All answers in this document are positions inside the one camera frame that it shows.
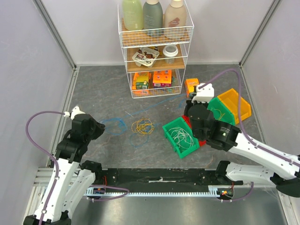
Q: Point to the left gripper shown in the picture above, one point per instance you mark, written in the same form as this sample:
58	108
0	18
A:
100	128

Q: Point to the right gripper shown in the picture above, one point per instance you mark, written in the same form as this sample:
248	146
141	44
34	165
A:
190	103

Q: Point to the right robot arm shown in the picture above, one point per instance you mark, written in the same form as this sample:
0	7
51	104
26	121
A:
274	167

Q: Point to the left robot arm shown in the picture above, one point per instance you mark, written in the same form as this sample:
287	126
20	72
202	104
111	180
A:
70	178

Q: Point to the rear green bin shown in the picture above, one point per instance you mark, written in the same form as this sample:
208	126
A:
220	111

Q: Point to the green bin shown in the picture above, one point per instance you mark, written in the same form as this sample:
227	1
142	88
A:
220	111
180	136

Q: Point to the sponge box on table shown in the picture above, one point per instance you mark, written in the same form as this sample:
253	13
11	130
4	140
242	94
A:
190	84

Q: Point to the front green bin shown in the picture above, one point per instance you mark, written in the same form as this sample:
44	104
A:
180	136

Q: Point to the red bin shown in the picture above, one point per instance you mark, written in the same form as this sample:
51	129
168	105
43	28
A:
187	121

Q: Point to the green sponges in rack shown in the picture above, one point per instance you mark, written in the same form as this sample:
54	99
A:
174	81

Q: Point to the yellow bin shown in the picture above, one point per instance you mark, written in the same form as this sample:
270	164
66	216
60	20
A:
230	100

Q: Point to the pink orange box in rack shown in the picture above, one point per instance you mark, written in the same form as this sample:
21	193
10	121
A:
162	79

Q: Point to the sponge box in rack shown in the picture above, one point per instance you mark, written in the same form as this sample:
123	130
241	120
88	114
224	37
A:
141	80

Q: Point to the clear cup with lid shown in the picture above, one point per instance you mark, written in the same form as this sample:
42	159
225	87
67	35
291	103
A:
170	52

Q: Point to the yogurt cup pack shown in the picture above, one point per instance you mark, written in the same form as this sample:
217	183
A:
145	57

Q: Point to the beige brown bottle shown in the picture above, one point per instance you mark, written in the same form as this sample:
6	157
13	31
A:
175	20

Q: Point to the grey green bottle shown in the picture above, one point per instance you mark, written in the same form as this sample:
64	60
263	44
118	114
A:
153	18

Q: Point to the light green bottle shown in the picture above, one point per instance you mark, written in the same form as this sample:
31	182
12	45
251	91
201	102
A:
132	14

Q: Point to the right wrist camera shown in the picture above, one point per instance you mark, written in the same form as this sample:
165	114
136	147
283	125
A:
204	93

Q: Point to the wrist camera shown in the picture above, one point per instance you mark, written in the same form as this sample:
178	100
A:
204	93
75	111

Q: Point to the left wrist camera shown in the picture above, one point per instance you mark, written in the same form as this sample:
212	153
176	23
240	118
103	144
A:
75	111

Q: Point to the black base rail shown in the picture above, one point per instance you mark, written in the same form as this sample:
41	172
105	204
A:
159	180

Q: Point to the white wire shelf rack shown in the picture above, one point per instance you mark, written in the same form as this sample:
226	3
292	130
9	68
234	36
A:
131	41

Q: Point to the white cable duct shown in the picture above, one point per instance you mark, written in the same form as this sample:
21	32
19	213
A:
94	192

